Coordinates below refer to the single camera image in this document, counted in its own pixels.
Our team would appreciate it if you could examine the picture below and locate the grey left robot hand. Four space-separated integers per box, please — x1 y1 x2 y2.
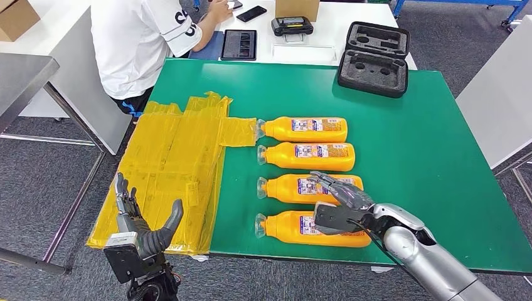
114 172 184 259

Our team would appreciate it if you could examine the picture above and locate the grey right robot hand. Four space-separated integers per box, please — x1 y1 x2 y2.
307 171 377 211

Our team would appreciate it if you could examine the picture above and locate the orange detergent bottle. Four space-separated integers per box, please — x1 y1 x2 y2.
256 173 364 205
256 142 356 172
254 210 372 249
255 117 349 144

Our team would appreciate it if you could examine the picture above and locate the yellow plastic sheet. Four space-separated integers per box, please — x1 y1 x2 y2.
86 91 258 255

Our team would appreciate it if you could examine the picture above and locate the black foam-lined case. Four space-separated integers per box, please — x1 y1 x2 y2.
337 21 411 99

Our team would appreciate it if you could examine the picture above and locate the white desk with side panel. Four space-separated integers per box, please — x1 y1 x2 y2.
0 0 133 157

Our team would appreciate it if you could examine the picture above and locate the person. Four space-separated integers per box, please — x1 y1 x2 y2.
89 0 235 119

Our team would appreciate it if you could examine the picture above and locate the steel table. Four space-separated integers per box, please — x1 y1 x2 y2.
0 53 121 277

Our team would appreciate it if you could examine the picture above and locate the black handheld controller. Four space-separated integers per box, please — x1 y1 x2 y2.
270 16 314 44

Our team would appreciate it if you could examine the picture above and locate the white side table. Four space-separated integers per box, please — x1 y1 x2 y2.
455 14 532 171

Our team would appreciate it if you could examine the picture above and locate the black tablet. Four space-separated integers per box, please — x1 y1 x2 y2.
220 29 258 61

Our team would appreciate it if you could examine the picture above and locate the blue tablet cover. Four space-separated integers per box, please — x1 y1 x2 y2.
188 31 225 61

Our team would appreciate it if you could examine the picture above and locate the small cardboard box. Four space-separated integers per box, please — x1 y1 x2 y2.
275 0 321 23

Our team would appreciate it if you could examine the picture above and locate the black smartphone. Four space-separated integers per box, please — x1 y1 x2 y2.
236 5 268 23

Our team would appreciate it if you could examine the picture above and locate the person's right hand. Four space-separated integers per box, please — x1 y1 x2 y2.
208 0 235 24

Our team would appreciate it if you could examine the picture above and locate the large cardboard box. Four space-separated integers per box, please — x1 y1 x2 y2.
0 0 41 43

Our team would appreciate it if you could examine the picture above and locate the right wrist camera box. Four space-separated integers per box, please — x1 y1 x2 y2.
312 202 366 235

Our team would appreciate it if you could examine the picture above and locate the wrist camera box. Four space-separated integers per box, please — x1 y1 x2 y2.
103 231 144 285
312 202 366 235

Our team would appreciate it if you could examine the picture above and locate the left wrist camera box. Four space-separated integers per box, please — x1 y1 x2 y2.
103 231 144 285

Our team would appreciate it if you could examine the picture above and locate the blue wheeled frame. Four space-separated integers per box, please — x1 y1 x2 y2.
391 0 529 32

